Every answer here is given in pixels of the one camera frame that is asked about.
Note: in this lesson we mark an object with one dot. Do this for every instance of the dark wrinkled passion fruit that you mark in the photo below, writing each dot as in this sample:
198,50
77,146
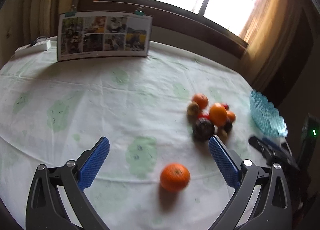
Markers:
203,129

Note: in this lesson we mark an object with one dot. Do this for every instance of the small orange tangerine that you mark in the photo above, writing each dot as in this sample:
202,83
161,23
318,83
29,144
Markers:
231,116

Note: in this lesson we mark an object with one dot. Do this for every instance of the white power strip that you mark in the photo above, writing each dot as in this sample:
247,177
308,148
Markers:
32,49

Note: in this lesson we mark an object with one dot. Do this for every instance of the small green-brown kiwi fruit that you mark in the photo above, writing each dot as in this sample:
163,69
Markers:
193,109

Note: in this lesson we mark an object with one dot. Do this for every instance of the light blue lattice fruit basket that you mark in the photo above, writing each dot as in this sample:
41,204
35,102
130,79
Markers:
266,117

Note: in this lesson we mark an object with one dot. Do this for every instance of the teal binder clip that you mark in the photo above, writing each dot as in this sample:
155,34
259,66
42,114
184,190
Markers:
71,12
139,11

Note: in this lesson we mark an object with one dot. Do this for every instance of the photo collage calendar card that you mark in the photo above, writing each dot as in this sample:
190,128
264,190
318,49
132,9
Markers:
92,34

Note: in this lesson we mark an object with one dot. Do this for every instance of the large smooth orange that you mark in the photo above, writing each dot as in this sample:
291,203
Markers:
218,114

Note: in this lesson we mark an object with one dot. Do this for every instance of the dark wooden window frame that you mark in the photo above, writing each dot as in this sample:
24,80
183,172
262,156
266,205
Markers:
175,17

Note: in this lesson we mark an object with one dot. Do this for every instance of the beige curtain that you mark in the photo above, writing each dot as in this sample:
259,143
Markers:
269,46

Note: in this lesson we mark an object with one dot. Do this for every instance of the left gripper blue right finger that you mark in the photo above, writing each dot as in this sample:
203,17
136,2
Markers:
261,199

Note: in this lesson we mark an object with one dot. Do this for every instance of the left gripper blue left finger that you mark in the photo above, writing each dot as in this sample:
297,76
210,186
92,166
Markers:
45,209

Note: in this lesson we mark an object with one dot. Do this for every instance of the round orange tangerine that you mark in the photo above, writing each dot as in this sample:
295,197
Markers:
174,177

